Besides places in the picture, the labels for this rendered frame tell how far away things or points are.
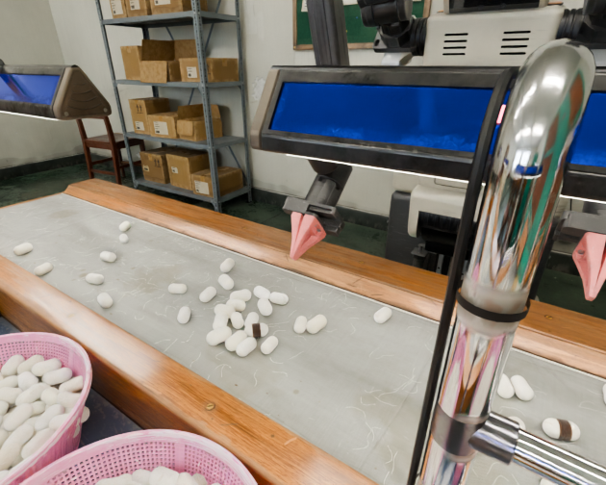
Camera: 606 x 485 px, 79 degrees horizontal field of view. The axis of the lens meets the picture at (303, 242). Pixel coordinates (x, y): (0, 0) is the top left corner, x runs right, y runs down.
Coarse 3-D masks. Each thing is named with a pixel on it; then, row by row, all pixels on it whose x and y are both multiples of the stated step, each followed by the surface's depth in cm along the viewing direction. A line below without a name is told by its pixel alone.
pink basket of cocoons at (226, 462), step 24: (144, 432) 38; (168, 432) 38; (72, 456) 36; (96, 456) 37; (120, 456) 38; (144, 456) 38; (168, 456) 38; (192, 456) 38; (216, 456) 36; (72, 480) 36; (96, 480) 37; (216, 480) 37; (240, 480) 34
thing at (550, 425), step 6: (546, 420) 41; (552, 420) 40; (546, 426) 40; (552, 426) 40; (558, 426) 40; (576, 426) 40; (546, 432) 40; (552, 432) 40; (558, 432) 40; (576, 432) 39; (576, 438) 39
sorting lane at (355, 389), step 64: (64, 256) 79; (128, 256) 79; (192, 256) 79; (128, 320) 59; (192, 320) 59; (256, 384) 47; (320, 384) 47; (384, 384) 47; (576, 384) 47; (384, 448) 39; (576, 448) 39
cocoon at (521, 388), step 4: (516, 376) 46; (520, 376) 46; (512, 380) 46; (516, 380) 46; (520, 380) 46; (524, 380) 46; (512, 384) 46; (516, 384) 46; (520, 384) 45; (524, 384) 45; (516, 388) 45; (520, 388) 45; (524, 388) 44; (528, 388) 44; (516, 392) 45; (520, 392) 44; (524, 392) 44; (528, 392) 44; (532, 392) 44; (520, 396) 45; (524, 396) 44; (528, 396) 44; (532, 396) 44; (524, 400) 45
